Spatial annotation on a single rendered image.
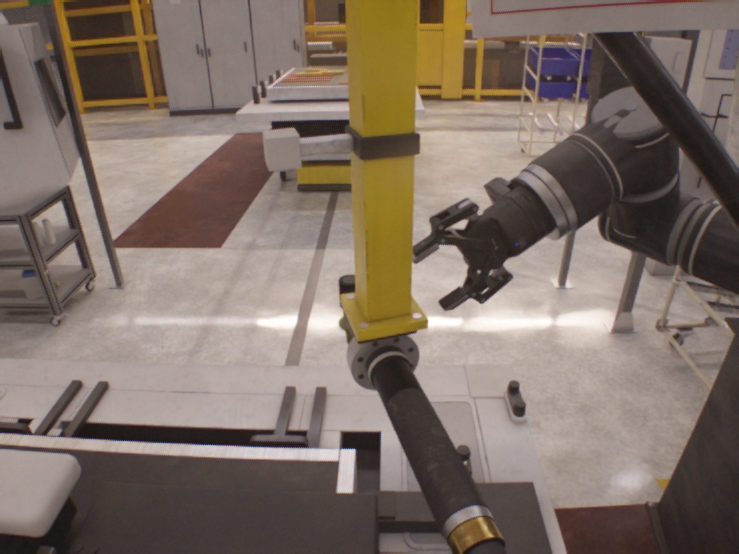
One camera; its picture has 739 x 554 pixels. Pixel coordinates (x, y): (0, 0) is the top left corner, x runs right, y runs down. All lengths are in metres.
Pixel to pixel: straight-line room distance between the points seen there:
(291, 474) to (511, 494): 0.44
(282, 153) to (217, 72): 8.85
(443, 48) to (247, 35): 3.40
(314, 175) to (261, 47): 4.36
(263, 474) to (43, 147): 2.37
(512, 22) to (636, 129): 0.32
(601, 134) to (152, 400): 1.20
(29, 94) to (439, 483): 2.78
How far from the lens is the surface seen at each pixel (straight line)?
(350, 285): 0.72
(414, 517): 1.04
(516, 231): 0.65
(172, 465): 1.04
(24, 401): 1.61
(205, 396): 1.39
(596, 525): 2.22
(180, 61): 9.49
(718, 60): 3.73
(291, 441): 1.01
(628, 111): 0.72
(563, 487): 2.29
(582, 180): 0.66
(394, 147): 0.47
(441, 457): 0.48
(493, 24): 0.42
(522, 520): 1.07
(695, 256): 0.79
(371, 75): 0.46
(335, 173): 5.02
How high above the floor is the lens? 1.74
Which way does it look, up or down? 30 degrees down
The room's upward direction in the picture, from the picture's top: 1 degrees counter-clockwise
